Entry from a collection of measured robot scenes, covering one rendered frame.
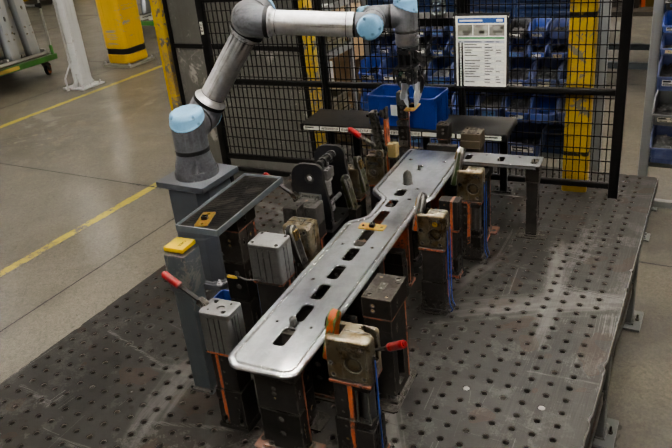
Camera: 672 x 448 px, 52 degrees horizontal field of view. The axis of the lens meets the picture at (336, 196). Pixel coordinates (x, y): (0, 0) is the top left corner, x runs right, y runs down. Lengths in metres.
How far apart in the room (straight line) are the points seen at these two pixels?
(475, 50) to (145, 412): 1.84
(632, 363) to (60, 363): 2.27
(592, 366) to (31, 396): 1.60
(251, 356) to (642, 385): 1.93
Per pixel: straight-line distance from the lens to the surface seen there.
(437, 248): 2.12
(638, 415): 3.01
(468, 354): 2.07
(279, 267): 1.85
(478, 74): 2.91
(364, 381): 1.58
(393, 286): 1.76
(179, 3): 4.93
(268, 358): 1.61
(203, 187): 2.30
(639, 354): 3.32
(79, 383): 2.24
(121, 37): 9.74
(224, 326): 1.69
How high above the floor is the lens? 1.96
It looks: 24 degrees down
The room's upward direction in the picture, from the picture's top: 6 degrees counter-clockwise
